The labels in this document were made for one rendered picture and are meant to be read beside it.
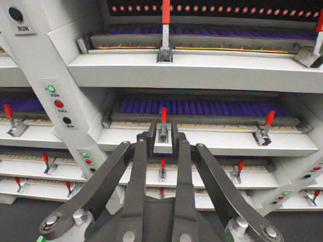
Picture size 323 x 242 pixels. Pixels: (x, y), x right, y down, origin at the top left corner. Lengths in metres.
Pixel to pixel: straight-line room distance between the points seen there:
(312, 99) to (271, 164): 0.25
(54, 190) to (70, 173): 0.26
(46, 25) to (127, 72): 0.14
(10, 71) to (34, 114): 0.18
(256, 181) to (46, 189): 0.94
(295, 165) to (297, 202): 0.36
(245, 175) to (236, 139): 0.22
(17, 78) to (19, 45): 0.08
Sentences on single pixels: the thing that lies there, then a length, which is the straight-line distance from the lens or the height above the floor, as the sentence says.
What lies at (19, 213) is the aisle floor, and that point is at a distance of 1.11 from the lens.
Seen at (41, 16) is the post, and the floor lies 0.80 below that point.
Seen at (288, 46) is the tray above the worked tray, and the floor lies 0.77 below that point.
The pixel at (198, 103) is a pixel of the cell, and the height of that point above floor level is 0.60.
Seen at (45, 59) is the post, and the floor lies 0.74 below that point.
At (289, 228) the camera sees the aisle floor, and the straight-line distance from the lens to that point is 1.02.
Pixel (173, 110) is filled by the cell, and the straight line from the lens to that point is 0.37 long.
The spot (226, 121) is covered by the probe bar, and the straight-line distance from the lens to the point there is 0.39.
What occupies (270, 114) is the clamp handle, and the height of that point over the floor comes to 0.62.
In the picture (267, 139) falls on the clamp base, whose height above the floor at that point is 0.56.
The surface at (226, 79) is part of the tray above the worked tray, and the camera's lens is 0.26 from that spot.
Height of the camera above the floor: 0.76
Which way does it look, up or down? 34 degrees down
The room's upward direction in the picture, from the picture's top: 1 degrees clockwise
